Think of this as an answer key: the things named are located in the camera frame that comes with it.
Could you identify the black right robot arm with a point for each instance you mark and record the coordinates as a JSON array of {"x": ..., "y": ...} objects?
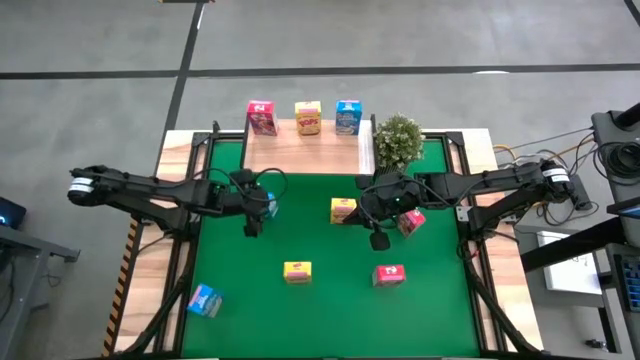
[{"x": 500, "y": 182}]

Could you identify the black stand beam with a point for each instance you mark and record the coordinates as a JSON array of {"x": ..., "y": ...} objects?
[{"x": 570, "y": 247}]

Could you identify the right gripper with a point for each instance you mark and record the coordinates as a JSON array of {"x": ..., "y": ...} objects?
[{"x": 392, "y": 197}]

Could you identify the grey side table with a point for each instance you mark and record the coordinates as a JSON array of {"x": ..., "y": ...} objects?
[{"x": 30, "y": 245}]

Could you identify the keyboard with blue keys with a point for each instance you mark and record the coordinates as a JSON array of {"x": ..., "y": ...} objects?
[{"x": 632, "y": 282}]

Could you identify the wooden shelf with black frame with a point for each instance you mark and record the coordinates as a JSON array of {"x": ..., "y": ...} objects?
[{"x": 305, "y": 155}]

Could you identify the red Froot Loops box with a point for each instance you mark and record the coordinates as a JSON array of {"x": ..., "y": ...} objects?
[
  {"x": 390, "y": 275},
  {"x": 412, "y": 222},
  {"x": 262, "y": 117}
]

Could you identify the artificial plant in striped pot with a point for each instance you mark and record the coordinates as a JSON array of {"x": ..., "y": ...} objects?
[{"x": 399, "y": 142}]

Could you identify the black power brick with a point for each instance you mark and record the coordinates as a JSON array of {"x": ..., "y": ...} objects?
[{"x": 582, "y": 197}]

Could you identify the black metal table frame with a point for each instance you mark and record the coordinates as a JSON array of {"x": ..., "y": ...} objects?
[{"x": 201, "y": 137}]

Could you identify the blue Rice Krispies box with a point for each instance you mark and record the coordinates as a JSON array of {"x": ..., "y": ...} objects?
[
  {"x": 205, "y": 301},
  {"x": 348, "y": 117},
  {"x": 273, "y": 206}
]

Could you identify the small black floor object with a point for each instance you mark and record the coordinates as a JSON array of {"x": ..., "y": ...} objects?
[{"x": 595, "y": 344}]

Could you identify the green table mat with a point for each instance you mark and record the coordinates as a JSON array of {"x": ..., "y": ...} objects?
[{"x": 340, "y": 310}]

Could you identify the white paper sheet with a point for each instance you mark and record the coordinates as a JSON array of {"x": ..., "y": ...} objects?
[{"x": 570, "y": 275}]

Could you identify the grey work desk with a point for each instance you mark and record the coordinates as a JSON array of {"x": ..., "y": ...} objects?
[{"x": 575, "y": 301}]

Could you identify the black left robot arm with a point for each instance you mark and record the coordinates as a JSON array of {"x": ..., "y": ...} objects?
[{"x": 150, "y": 192}]

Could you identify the yellow Pops cereal box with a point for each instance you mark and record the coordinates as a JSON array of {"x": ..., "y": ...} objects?
[
  {"x": 308, "y": 120},
  {"x": 297, "y": 272},
  {"x": 340, "y": 207}
]

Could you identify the black device with blue light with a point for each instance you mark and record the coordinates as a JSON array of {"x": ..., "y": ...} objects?
[{"x": 10, "y": 212}]

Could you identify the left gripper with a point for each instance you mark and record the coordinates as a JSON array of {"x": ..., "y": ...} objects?
[{"x": 250, "y": 202}]

